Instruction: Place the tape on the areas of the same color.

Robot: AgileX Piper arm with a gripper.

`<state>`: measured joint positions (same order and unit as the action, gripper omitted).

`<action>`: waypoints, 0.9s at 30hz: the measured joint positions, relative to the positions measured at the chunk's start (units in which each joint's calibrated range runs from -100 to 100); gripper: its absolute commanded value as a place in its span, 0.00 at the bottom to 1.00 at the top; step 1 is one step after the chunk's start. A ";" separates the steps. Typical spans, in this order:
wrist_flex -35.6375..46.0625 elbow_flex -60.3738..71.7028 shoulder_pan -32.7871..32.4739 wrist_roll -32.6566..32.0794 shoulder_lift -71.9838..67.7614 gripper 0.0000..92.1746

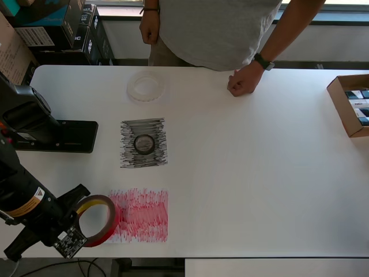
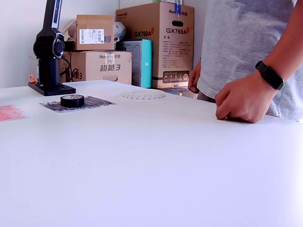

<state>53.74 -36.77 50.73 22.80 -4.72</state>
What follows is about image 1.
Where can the red tape roll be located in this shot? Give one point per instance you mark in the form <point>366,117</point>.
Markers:
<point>111,222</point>

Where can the person right hand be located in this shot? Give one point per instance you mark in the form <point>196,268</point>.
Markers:
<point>150,27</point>

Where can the black carton with white label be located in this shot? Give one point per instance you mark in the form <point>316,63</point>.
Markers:
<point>34,36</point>

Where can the person right forearm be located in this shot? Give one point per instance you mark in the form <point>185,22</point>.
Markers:
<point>151,4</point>

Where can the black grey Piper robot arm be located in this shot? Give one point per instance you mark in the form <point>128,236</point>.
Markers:
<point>20,179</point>

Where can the white side table top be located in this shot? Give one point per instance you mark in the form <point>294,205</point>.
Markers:
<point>274,268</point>

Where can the red scribbled paper sheet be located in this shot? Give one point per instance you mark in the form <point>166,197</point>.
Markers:
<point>144,219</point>

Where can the black tape roll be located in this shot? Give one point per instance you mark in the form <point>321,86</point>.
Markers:
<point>138,150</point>

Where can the camera circuit board on bracket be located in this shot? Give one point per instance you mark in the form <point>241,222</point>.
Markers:
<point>70,241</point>

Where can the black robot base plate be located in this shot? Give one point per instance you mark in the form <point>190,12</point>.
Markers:
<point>80,138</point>

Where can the open brown cardboard tray box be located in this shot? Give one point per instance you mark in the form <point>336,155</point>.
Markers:
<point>343,115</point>

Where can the person left forearm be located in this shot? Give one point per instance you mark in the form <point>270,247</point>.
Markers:
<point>288,29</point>

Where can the black carton with white print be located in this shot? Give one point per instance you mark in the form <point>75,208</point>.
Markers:
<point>88,15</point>

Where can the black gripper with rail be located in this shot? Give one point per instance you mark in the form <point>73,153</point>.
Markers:
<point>31,233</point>

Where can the person torso in grey shirt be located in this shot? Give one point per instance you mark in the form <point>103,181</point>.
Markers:
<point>216,31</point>

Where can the white tape roll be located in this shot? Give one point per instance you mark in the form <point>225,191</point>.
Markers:
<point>131,93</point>

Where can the black wrist watch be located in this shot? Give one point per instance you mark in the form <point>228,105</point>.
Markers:
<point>263,62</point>

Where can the small white printed box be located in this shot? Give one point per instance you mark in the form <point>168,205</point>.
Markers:
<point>359,104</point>

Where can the small dark box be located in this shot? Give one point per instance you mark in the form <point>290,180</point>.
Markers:
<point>364,121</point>
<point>362,113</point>

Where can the dark table leg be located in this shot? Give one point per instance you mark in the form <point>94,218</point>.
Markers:
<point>121,268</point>

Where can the black scribbled paper sheet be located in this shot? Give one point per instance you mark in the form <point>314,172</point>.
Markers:
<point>129,158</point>

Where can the person left hand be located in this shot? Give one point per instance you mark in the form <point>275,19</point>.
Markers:
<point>246,80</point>

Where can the small black and white box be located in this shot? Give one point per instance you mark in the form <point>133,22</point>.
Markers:
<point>356,94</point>

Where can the teal and black carton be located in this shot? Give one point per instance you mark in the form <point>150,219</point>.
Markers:
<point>43,13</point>

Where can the dark printed carton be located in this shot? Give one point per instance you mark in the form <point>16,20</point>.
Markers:
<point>99,46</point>

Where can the large printed cardboard box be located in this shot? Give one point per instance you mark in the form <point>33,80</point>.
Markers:
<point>11,57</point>

